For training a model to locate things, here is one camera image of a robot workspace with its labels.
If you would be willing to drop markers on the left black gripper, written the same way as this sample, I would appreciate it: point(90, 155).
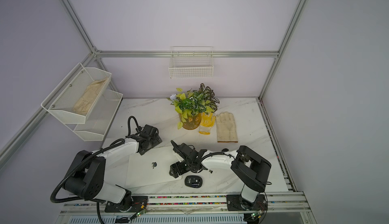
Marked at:
point(156, 140)

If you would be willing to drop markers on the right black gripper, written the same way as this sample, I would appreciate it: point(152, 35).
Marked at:
point(175, 169)

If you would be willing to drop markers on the white laptop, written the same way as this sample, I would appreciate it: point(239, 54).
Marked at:
point(151, 168)

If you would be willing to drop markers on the black wireless mouse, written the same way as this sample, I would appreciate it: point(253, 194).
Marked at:
point(193, 181)

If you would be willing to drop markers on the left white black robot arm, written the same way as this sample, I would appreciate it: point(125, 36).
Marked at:
point(84, 179)

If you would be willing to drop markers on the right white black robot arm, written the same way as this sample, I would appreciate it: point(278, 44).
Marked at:
point(250, 167)

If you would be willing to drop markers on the yellow glass cup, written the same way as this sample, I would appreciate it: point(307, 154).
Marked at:
point(206, 124)

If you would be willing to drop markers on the potted green plant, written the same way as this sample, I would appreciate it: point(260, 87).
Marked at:
point(192, 104)

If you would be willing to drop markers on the beige work glove on table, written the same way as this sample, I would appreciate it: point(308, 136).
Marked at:
point(226, 128)

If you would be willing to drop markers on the beige glove in basket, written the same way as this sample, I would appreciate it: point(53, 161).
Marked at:
point(84, 104)

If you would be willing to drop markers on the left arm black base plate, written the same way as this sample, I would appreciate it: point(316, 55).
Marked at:
point(131, 204)

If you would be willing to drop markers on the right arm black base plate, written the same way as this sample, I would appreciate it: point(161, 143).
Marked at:
point(237, 203)

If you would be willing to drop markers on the white two-tier wall basket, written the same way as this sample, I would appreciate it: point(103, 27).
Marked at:
point(95, 124)

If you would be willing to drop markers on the white wire wall basket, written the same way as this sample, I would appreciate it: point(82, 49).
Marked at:
point(191, 62)

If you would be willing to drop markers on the aluminium frame profiles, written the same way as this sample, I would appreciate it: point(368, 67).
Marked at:
point(22, 136)

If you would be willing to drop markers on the aluminium front rail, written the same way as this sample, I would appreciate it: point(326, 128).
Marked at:
point(275, 208)

